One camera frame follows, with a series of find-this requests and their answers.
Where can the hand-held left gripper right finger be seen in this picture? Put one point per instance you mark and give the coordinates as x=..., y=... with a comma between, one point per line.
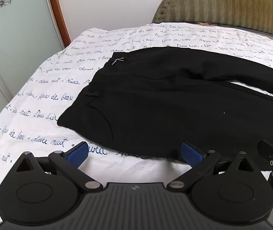
x=189, y=153

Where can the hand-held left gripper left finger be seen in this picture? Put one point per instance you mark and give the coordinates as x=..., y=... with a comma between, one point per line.
x=78, y=152

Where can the black pants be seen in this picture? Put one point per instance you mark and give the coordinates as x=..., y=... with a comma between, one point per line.
x=165, y=100

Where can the white script-printed bed sheet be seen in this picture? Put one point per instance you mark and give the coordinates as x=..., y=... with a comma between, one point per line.
x=43, y=81

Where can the frosted glass door with flowers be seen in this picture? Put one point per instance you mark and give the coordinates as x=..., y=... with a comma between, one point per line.
x=11, y=40

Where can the olive quilted headboard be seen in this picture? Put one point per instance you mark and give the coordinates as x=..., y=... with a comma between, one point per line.
x=227, y=2

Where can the brown wooden door frame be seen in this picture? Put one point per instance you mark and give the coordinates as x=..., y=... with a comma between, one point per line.
x=59, y=12

